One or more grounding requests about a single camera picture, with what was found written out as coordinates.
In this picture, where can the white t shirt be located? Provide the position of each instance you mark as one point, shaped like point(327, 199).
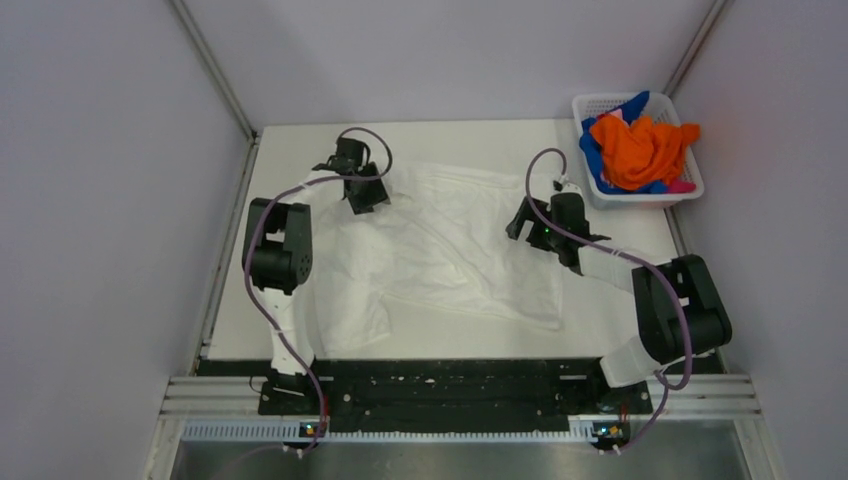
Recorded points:
point(439, 241)

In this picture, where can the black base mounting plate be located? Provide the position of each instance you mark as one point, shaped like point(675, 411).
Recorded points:
point(441, 396)

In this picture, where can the orange t shirt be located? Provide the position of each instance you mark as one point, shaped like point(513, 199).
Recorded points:
point(646, 150)

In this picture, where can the blue t shirt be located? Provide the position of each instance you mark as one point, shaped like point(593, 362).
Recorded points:
point(626, 112)

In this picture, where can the grey aluminium corner post right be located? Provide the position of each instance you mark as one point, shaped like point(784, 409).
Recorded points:
point(714, 15)

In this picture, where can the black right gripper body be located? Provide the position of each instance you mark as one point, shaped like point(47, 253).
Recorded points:
point(545, 234)

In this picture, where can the grey aluminium corner post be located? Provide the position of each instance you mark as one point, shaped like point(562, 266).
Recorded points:
point(211, 66)
point(714, 15)

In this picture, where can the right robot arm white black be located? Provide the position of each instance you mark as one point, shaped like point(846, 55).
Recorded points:
point(679, 311)

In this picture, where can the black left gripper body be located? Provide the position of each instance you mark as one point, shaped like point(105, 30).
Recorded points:
point(359, 168)

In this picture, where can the grey slotted cable duct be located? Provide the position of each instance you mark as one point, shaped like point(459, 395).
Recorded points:
point(280, 431)

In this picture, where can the aluminium rail frame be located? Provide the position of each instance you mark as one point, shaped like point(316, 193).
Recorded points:
point(706, 397)

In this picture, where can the pink garment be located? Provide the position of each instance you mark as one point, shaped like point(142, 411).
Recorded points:
point(681, 187)

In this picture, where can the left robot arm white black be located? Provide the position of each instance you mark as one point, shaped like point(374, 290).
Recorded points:
point(277, 255)

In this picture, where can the grey aluminium corner post left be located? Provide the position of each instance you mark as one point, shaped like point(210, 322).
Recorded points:
point(211, 66)

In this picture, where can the white plastic laundry basket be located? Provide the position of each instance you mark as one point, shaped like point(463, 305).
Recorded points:
point(660, 108)

